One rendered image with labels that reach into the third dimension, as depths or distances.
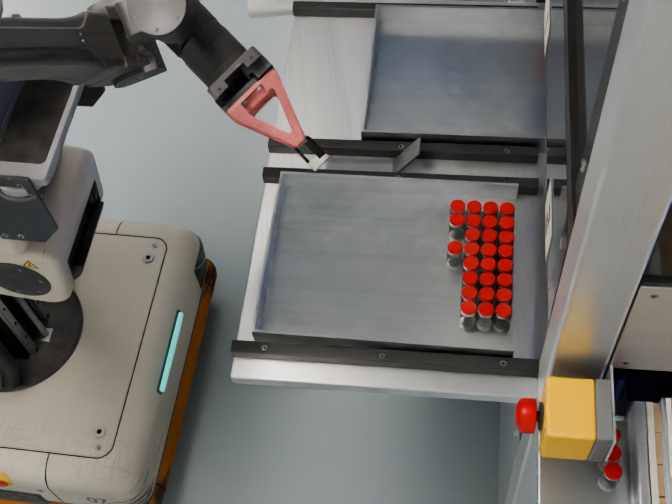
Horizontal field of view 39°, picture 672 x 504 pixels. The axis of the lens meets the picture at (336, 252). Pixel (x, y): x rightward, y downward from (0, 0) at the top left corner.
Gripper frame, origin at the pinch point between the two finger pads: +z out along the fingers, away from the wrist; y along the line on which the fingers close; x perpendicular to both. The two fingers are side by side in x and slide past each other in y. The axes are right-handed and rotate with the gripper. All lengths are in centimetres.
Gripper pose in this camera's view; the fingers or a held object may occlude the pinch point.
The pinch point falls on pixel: (295, 138)
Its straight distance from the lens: 101.8
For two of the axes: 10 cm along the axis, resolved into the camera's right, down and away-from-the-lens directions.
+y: 0.0, -0.1, 10.0
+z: 7.0, 7.1, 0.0
